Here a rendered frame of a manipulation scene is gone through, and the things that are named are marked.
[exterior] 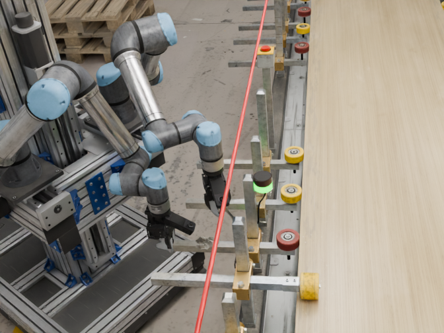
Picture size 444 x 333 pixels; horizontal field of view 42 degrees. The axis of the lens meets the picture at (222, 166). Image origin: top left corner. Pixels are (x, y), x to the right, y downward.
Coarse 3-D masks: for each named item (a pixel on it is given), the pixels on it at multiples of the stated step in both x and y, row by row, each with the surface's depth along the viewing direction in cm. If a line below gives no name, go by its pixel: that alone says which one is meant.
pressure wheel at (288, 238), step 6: (282, 234) 201; (288, 234) 200; (294, 234) 200; (276, 240) 201; (282, 240) 198; (288, 240) 198; (294, 240) 198; (282, 246) 198; (288, 246) 197; (294, 246) 198; (288, 258) 205
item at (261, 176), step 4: (256, 172) 192; (260, 172) 192; (264, 172) 192; (268, 172) 192; (256, 176) 190; (260, 176) 190; (264, 176) 190; (268, 176) 190; (260, 180) 189; (264, 180) 188; (264, 196) 196; (260, 200) 197
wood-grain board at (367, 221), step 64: (320, 0) 367; (384, 0) 357; (320, 64) 299; (384, 64) 292; (320, 128) 252; (384, 128) 247; (320, 192) 217; (384, 192) 214; (320, 256) 191; (384, 256) 189; (320, 320) 171; (384, 320) 169
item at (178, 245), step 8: (176, 240) 210; (184, 240) 210; (192, 240) 209; (176, 248) 209; (184, 248) 208; (192, 248) 208; (208, 248) 207; (224, 248) 206; (232, 248) 205; (264, 248) 203; (272, 248) 202
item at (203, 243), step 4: (196, 240) 209; (200, 240) 208; (204, 240) 207; (208, 240) 206; (212, 240) 207; (200, 244) 205; (204, 244) 205; (208, 244) 206; (212, 244) 206; (200, 248) 205; (204, 248) 205
